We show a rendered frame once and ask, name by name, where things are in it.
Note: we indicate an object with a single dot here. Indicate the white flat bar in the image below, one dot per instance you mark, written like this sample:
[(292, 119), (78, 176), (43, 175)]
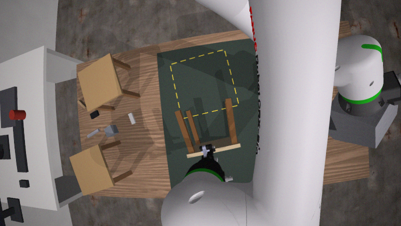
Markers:
[(132, 119)]

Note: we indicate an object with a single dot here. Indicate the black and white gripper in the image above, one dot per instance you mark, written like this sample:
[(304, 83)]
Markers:
[(208, 151)]

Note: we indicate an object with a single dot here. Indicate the light grey rectangular bar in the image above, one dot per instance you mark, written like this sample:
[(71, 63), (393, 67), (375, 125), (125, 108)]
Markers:
[(93, 133)]

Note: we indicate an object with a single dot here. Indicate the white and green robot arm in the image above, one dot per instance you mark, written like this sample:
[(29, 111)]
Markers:
[(299, 60)]

